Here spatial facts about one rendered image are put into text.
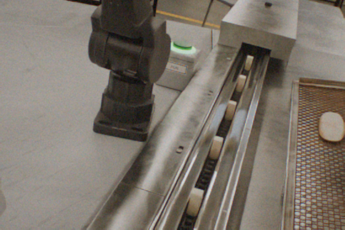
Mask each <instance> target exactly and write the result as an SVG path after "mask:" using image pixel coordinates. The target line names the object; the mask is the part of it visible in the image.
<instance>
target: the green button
mask: <svg viewBox="0 0 345 230"><path fill-rule="evenodd" d="M172 46H173V47H174V48H176V49H179V50H183V51H191V50H192V48H193V46H192V45H191V44H190V43H188V42H185V41H175V42H173V43H172Z"/></svg>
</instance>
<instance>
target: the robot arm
mask: <svg viewBox="0 0 345 230"><path fill-rule="evenodd" d="M91 25H92V32H91V35H90V38H89V43H88V56H89V59H90V61H91V62H92V63H94V64H97V65H98V66H100V67H102V68H105V69H107V70H110V71H109V77H108V85H106V88H105V89H104V91H103V93H102V103H101V108H100V110H99V112H98V114H97V115H96V117H95V119H94V124H93V132H95V133H98V134H104V135H107V136H113V137H117V138H123V139H128V140H132V141H138V142H145V141H147V138H148V131H149V128H150V124H151V121H152V117H153V112H154V108H155V103H154V98H155V95H154V94H152V90H153V84H154V83H156V82H157V81H158V80H159V79H160V78H161V76H162V74H163V72H164V70H165V68H166V66H167V63H168V60H169V55H170V52H171V37H170V35H169V34H167V33H166V20H164V19H161V18H157V17H153V7H152V5H151V2H150V0H102V3H101V5H99V6H98V7H97V8H96V10H95V11H94V12H93V13H92V15H91Z"/></svg>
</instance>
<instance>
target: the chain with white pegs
mask: <svg viewBox="0 0 345 230"><path fill-rule="evenodd" d="M257 50H258V46H255V45H253V46H252V49H251V52H250V55H249V56H248V57H247V58H246V62H245V67H244V69H243V73H242V75H240V77H239V79H238V84H237V88H236V90H235V93H234V95H233V98H232V100H231V101H229V103H228V106H227V110H226V113H225V117H224V120H223V122H222V125H221V127H220V130H219V132H218V134H217V136H215V137H214V139H213V143H212V146H211V150H210V153H209V156H208V159H207V161H206V164H205V167H204V169H203V171H202V174H201V176H200V179H199V181H198V184H197V186H196V188H193V191H192V193H191V196H190V200H189V205H188V209H187V212H186V214H185V217H184V219H183V221H182V224H181V226H180V228H179V230H192V229H193V227H194V224H195V221H196V218H197V216H198V213H199V211H200V208H201V205H202V203H203V199H204V197H205V194H206V191H207V189H208V186H209V183H210V180H211V178H212V175H213V172H214V169H215V167H216V164H217V161H218V158H219V156H220V153H221V150H222V148H223V145H224V142H225V139H226V137H227V133H228V132H229V128H230V125H231V123H232V120H233V117H234V115H235V111H236V109H237V106H238V103H239V101H240V98H241V96H242V93H243V90H244V85H245V83H246V79H247V77H248V74H249V72H250V69H251V66H252V63H253V60H254V58H255V55H256V53H257Z"/></svg>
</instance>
